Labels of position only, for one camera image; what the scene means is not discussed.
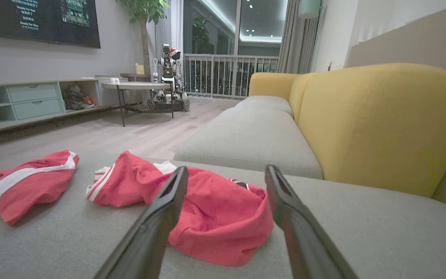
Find tall green potted plant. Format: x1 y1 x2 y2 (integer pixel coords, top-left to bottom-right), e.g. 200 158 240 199
120 0 171 76

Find black wall television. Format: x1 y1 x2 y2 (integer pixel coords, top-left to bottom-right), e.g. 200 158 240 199
0 0 101 49

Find pile of toys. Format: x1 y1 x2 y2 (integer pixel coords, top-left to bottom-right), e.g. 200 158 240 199
61 84 98 111

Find small brown side table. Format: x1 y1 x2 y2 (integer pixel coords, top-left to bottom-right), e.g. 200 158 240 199
120 73 152 83

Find round white coffee table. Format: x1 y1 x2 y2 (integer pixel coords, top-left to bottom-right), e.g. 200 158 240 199
101 81 175 127

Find white sheer curtain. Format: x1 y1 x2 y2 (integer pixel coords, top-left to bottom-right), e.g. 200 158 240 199
155 0 185 82

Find red numbered basketball jersey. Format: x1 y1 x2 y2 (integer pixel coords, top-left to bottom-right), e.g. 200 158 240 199
86 151 274 267

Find red shorts with white stripe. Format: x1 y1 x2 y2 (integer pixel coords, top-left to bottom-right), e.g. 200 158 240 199
0 150 80 226

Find mint lamp shade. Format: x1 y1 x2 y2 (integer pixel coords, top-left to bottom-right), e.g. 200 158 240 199
298 0 322 19

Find grey and yellow sofa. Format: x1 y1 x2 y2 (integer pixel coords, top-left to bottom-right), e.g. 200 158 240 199
0 63 446 279

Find grey striped curtain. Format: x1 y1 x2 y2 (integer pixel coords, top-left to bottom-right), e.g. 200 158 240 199
277 0 322 74

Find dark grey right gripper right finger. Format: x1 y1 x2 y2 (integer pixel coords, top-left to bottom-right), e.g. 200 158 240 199
265 165 359 279

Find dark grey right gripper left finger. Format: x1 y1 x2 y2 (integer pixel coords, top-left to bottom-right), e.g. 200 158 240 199
93 166 189 279

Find white wheeled robot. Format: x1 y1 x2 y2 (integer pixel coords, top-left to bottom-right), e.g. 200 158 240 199
147 43 190 113

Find white balcony railing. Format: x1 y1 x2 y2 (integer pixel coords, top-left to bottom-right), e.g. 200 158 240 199
183 53 280 99

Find mint and white TV cabinet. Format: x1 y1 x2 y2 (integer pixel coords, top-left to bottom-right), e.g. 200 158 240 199
0 76 138 136

